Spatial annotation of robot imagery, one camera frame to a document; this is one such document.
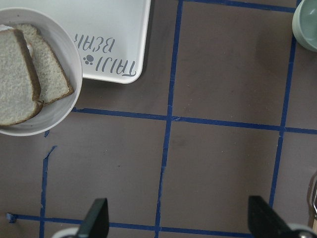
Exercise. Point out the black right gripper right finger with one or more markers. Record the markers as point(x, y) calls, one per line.
point(263, 222)

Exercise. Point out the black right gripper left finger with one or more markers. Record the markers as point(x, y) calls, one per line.
point(96, 222)

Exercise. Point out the bread slice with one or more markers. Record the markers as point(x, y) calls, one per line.
point(53, 81)
point(19, 84)

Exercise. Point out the white round plate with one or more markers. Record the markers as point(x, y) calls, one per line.
point(69, 58)

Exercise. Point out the wooden cutting board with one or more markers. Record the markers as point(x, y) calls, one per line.
point(312, 202)

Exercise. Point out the white bear tray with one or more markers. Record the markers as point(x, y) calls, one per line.
point(110, 35)

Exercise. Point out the green bowl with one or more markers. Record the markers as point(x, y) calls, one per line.
point(304, 24)

